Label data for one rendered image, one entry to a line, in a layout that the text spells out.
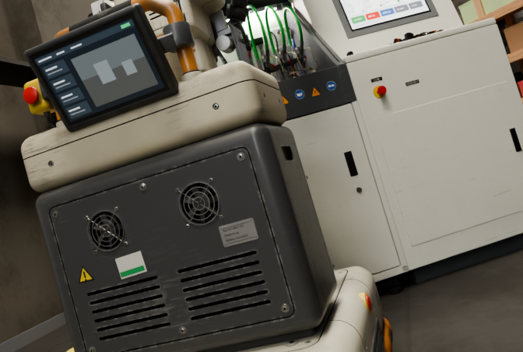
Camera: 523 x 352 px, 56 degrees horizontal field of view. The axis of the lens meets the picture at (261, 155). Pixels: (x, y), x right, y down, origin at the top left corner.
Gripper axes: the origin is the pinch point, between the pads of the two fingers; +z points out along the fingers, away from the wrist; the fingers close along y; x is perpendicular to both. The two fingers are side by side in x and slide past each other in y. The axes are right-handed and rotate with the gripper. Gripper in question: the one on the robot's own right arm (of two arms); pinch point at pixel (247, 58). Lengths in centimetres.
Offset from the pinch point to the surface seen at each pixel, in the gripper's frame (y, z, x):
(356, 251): -76, 53, -21
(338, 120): -37, 18, -29
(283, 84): -26.0, 0.6, -12.4
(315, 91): -28.4, 7.0, -23.9
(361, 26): 16, 12, -54
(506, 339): -135, 23, -51
